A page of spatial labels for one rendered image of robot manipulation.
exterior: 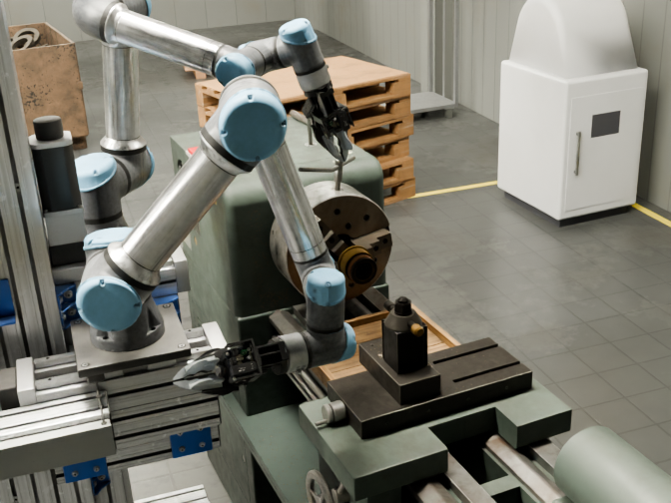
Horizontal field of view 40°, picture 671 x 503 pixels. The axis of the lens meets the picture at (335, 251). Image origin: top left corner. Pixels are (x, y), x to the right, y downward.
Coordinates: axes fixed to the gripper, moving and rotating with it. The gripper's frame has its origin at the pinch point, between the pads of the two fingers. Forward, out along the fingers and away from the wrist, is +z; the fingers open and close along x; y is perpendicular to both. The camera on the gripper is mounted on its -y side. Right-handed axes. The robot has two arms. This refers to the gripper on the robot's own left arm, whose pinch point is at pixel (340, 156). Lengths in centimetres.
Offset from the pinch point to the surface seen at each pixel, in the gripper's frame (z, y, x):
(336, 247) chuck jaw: 23.2, -2.3, -9.2
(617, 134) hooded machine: 162, -197, 217
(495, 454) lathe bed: 52, 59, -10
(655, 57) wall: 142, -216, 266
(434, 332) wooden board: 52, 12, 3
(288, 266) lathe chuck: 25.4, -9.5, -21.7
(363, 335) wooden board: 47.3, 3.9, -13.2
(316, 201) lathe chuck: 13.2, -11.2, -7.4
